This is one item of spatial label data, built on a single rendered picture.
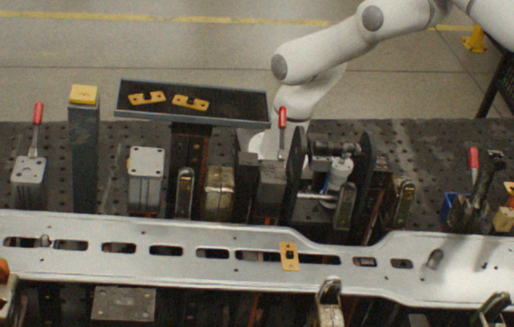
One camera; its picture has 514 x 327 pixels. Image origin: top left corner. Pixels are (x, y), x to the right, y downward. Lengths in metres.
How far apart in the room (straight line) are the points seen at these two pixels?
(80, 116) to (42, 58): 2.27
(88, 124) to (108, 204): 0.42
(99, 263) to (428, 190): 1.22
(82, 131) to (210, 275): 0.49
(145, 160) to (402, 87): 2.77
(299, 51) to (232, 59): 2.23
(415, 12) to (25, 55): 2.72
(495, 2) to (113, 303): 0.95
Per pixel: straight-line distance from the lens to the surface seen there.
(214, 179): 1.58
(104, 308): 1.39
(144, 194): 1.57
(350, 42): 1.72
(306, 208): 1.73
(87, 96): 1.67
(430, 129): 2.61
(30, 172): 1.62
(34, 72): 3.82
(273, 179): 1.62
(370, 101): 3.95
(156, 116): 1.62
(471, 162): 1.78
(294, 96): 1.97
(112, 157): 2.22
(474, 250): 1.74
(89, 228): 1.57
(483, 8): 1.46
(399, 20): 1.57
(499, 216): 1.78
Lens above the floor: 2.14
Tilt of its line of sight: 40 degrees down
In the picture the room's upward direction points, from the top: 11 degrees clockwise
